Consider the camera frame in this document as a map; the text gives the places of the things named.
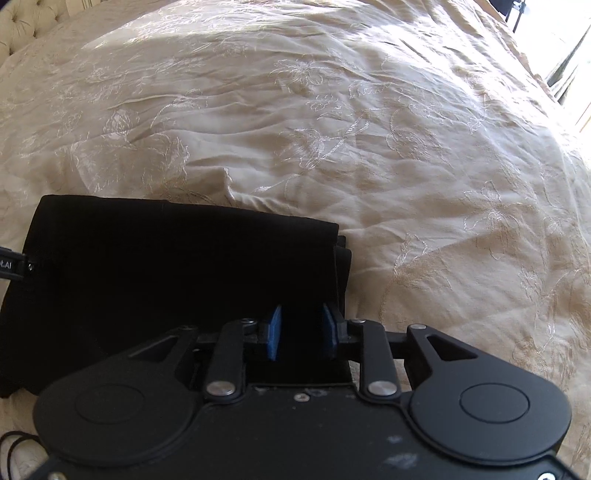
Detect black metal frame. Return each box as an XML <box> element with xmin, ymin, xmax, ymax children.
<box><xmin>501</xmin><ymin>0</ymin><xmax>529</xmax><ymax>34</ymax></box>

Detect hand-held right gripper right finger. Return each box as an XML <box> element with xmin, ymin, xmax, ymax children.
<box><xmin>321</xmin><ymin>302</ymin><xmax>478</xmax><ymax>400</ymax></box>

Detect cream embroidered bedspread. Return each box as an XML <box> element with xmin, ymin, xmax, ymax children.
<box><xmin>0</xmin><ymin>0</ymin><xmax>591</xmax><ymax>480</ymax></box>

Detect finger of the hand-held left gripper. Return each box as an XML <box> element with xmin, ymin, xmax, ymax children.
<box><xmin>0</xmin><ymin>246</ymin><xmax>37</xmax><ymax>283</ymax></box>

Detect black cable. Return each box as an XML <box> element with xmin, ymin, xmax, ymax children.
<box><xmin>0</xmin><ymin>431</ymin><xmax>47</xmax><ymax>468</ymax></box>

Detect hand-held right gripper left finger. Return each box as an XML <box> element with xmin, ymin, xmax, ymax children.
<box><xmin>129</xmin><ymin>303</ymin><xmax>284</xmax><ymax>398</ymax></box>

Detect black pants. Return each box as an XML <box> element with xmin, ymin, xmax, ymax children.
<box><xmin>0</xmin><ymin>194</ymin><xmax>353</xmax><ymax>400</ymax></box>

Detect cream tufted headboard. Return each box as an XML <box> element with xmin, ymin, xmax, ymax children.
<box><xmin>0</xmin><ymin>0</ymin><xmax>86</xmax><ymax>57</ymax></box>

